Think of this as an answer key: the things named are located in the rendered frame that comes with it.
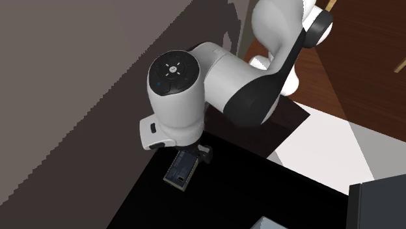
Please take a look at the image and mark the dark grey flat electronic device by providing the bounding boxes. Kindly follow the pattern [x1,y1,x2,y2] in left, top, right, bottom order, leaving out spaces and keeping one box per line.
[163,150,200,192]

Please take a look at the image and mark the black table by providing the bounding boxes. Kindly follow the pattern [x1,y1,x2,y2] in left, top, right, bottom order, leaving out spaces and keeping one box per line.
[106,130,350,229]

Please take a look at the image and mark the dark grey box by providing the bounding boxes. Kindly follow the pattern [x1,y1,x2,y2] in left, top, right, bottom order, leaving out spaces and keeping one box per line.
[345,174,406,229]

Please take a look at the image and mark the dark robot stand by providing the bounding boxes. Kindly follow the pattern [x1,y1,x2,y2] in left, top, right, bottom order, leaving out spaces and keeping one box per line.
[202,94,311,159]

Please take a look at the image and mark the pale grey flat thing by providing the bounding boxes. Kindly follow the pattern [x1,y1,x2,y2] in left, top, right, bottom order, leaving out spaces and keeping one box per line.
[250,215,288,229]

